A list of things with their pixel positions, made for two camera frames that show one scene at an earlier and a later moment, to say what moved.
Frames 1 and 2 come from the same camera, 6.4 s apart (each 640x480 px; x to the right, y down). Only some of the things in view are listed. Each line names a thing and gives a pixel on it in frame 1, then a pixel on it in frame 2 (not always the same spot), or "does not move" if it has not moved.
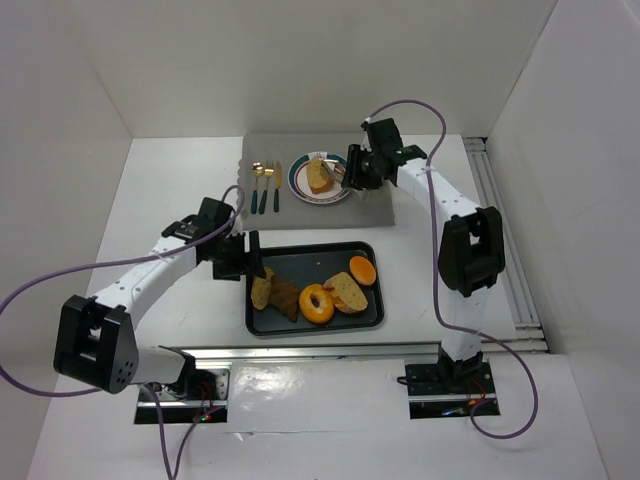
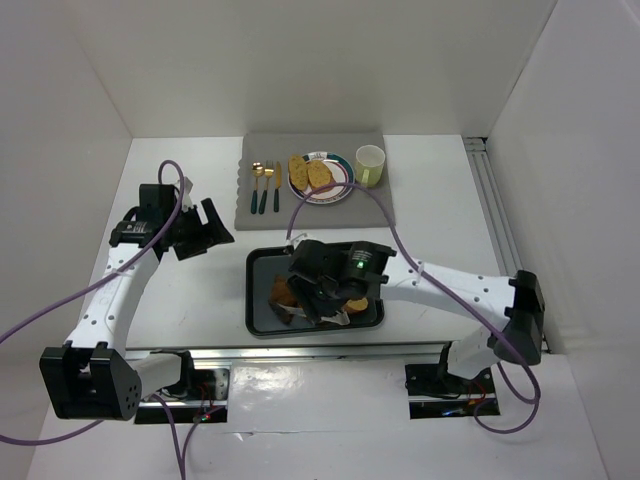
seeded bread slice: (261, 289) -> (299, 171)
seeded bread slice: (319, 178) does not move
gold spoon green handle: (257, 170) does not move
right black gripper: (351, 167) -> (310, 288)
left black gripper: (253, 253) -> (195, 232)
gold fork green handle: (268, 171) does not move
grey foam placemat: (360, 209) does not move
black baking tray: (309, 265) does not move
